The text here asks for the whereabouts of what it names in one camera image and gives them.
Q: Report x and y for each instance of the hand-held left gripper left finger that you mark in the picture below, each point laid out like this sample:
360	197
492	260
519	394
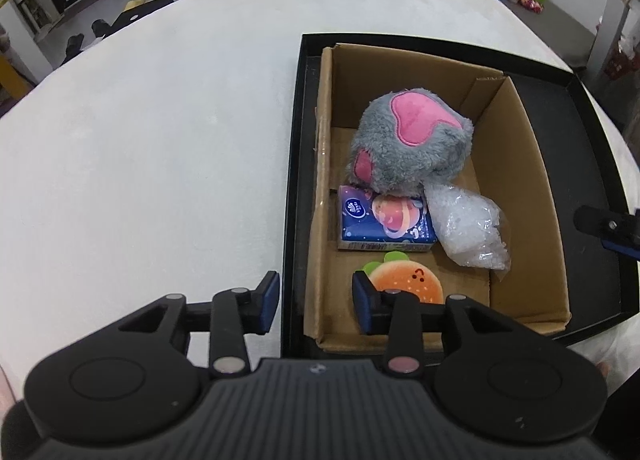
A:
271	297

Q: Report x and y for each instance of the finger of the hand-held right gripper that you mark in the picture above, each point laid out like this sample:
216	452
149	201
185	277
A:
607	225

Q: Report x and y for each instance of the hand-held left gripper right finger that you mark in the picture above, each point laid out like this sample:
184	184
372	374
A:
359	297

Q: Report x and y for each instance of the orange burger plush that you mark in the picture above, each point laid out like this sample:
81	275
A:
415	280

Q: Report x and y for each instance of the brown cardboard box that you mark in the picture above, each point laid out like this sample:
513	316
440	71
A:
530	220

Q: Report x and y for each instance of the black shallow tray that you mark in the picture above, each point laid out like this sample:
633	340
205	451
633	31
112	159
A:
580	150

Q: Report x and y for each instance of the blue tissue packet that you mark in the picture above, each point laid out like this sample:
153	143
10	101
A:
380	220

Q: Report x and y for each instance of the clear plastic bag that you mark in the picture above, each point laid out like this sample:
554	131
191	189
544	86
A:
470	227

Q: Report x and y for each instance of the grey pink plush toy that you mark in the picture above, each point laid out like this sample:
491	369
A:
400	150

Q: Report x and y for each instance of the black top desk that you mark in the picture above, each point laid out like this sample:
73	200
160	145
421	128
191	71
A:
617	25

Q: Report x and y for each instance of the red small toys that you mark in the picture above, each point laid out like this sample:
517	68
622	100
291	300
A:
529	3

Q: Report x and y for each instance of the black flat case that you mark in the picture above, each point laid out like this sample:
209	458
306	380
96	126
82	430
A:
135	13

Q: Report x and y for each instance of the black shoe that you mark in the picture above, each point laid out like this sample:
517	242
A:
74	48
100	27

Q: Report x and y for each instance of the yellow table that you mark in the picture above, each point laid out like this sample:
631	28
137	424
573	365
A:
12	70

